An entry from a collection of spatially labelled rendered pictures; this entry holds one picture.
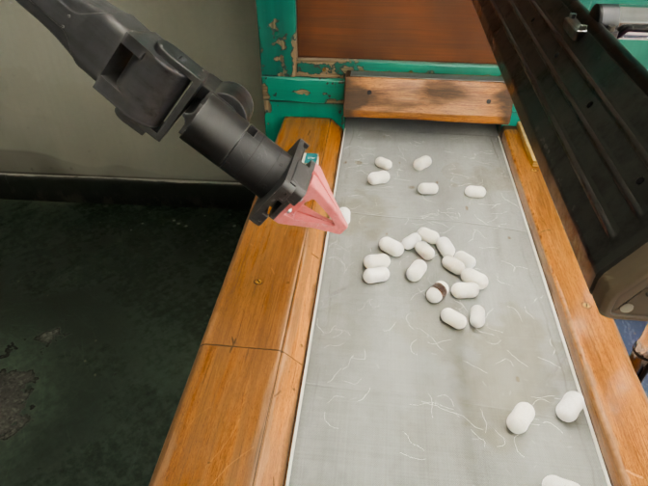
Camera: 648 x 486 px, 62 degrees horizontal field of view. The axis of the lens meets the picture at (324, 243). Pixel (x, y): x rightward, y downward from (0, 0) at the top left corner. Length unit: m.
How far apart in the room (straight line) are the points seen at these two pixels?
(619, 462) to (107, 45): 0.61
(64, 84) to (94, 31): 1.57
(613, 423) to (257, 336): 0.37
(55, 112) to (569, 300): 1.88
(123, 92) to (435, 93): 0.60
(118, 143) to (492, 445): 1.83
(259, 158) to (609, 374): 0.43
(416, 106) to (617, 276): 0.76
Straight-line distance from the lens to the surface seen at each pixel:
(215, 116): 0.55
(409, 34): 1.03
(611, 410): 0.62
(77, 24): 0.58
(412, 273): 0.71
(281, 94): 1.07
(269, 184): 0.56
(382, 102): 1.00
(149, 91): 0.55
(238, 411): 0.56
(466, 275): 0.72
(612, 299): 0.28
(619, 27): 0.45
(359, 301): 0.69
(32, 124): 2.28
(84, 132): 2.20
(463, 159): 1.01
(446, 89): 1.01
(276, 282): 0.68
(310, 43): 1.04
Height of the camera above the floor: 1.23
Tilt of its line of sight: 39 degrees down
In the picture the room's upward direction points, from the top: straight up
